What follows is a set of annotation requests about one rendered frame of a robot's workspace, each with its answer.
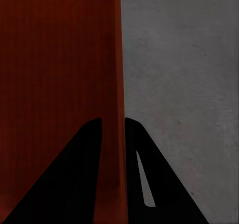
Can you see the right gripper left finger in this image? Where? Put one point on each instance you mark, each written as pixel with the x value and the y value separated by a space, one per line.
pixel 66 192

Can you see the storage box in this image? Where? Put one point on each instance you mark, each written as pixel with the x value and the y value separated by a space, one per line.
pixel 60 67

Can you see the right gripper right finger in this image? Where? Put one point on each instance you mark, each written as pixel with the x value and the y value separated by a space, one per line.
pixel 174 205

